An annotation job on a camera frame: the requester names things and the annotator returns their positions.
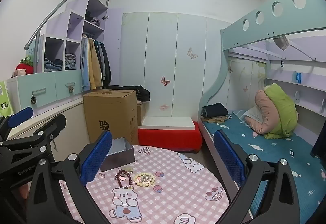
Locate beige cabinet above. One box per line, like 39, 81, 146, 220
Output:
6, 98, 89, 163

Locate white pillow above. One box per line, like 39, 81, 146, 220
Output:
244, 107, 263, 123

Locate purple stair shelf unit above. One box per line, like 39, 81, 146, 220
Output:
33, 0, 109, 73

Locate large cardboard box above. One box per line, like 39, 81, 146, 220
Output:
83, 89, 139, 147

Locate green and pink plush pillow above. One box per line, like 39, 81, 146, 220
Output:
244, 83, 299, 139

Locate black folded garment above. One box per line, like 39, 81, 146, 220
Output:
201, 103, 230, 119

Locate light blue hanging shirt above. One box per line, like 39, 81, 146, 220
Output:
81, 37, 91, 91

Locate grey hanging bag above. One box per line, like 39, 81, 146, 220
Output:
272, 35, 290, 51

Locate cream bead bracelet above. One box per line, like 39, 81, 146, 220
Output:
133, 173, 156, 187

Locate green carton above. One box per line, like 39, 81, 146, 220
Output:
0, 80, 14, 118

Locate dark hanging coats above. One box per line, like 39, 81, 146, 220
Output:
95, 39, 112, 87

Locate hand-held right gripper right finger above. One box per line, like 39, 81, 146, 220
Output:
213, 129, 301, 224

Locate grey metal tin box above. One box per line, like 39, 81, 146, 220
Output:
100, 137, 135, 172

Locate red bench with white top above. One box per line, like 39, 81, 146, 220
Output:
138, 116, 203, 154

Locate dark red bead bracelet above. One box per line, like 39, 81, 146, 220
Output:
114, 169, 134, 189

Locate small cardboard box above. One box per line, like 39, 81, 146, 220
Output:
137, 102, 147, 126

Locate grey metal handrail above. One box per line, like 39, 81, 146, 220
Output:
24, 0, 113, 73

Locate strawberry plush toy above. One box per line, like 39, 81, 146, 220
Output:
16, 56, 34, 77

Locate blue printed bed sheet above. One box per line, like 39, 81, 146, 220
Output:
204, 109, 326, 217

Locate pink checked cartoon tablecloth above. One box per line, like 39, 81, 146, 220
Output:
58, 145, 240, 224

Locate teal bunk bed frame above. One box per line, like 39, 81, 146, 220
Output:
199, 0, 326, 217

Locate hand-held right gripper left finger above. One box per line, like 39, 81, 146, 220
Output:
25, 130, 114, 224

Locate folded blue jeans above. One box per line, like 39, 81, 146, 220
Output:
44, 59, 63, 72
65, 54, 77, 70

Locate tan folded garment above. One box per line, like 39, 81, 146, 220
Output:
204, 115, 229, 124

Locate tan hanging jacket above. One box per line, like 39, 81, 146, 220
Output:
88, 38, 104, 90

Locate black clothes pile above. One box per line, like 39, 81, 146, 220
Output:
120, 85, 151, 102

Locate white wardrobe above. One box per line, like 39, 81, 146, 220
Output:
121, 12, 233, 119

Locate dark clothes in cubby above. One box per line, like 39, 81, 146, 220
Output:
85, 11, 101, 27

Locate teal drawer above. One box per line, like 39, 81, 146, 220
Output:
17, 71, 57, 113
55, 70, 83, 101

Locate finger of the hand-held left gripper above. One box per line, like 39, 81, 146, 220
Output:
0, 106, 34, 139
0, 113, 67, 154

